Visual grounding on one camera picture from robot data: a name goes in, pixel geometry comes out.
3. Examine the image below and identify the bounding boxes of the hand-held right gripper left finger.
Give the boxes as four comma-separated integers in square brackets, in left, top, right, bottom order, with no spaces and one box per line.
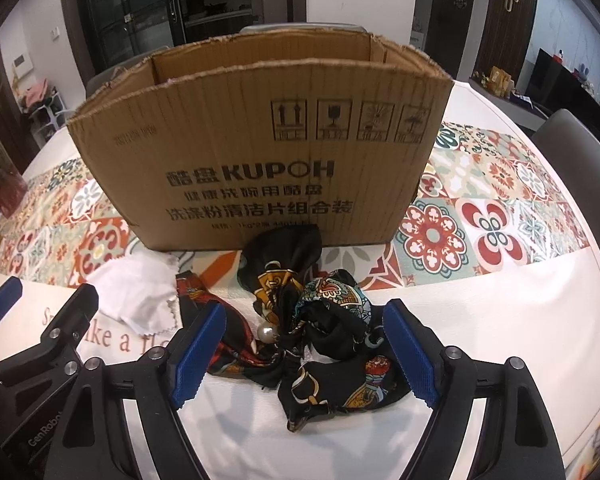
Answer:
[45,302,229,480]

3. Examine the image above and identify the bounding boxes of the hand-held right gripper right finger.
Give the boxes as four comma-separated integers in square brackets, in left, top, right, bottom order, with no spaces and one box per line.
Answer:
[382,299,566,480]

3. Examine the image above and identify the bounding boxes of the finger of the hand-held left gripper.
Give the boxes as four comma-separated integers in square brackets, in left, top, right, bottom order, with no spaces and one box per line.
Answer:
[39,283,100,363]
[0,276,24,332]

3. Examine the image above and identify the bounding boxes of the red black printed scarf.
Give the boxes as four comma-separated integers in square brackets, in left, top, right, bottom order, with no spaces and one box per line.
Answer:
[174,269,282,377]

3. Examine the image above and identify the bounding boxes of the multicolour patterned scarf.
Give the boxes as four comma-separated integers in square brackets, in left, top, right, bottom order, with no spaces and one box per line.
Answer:
[278,268,417,434]

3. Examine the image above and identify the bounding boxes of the black gold printed scarf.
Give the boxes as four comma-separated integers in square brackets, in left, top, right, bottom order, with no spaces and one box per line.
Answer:
[239,224,326,322]

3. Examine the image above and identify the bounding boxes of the cardboard box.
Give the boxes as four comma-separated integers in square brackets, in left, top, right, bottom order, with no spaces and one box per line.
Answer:
[65,31,455,253]

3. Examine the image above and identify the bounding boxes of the white cloth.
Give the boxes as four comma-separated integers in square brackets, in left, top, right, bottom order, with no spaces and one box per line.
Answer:
[87,254,186,336]

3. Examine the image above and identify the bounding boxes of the floral tile patterned tablecloth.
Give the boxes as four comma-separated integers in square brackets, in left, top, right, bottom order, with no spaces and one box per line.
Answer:
[0,79,600,480]

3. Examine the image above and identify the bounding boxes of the glass vase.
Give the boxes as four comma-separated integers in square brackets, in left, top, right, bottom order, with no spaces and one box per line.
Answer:
[0,157,29,219]

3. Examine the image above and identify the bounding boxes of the white shoe rack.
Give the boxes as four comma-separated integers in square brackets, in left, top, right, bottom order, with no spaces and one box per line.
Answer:
[29,89,76,144]

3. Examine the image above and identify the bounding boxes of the pink hat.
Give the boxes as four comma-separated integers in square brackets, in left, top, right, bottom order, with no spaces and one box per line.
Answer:
[22,77,56,111]

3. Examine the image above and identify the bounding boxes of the grey leather chair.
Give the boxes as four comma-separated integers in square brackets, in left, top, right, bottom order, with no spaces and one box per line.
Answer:
[239,23,369,37]
[529,108,600,182]
[84,62,154,99]

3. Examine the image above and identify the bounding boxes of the yellow snack bags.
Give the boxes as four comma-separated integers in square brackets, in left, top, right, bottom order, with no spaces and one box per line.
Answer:
[487,65,514,96]

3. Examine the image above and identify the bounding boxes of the sliding glass door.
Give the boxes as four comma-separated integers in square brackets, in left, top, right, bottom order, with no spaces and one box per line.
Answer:
[59,0,307,77]

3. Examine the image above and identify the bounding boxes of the dark wooden door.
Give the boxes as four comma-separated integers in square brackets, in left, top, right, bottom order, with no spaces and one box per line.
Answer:
[424,0,481,77]

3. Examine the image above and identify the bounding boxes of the dark wardrobe with gold handle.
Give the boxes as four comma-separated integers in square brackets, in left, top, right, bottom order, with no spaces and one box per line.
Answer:
[479,0,539,82]

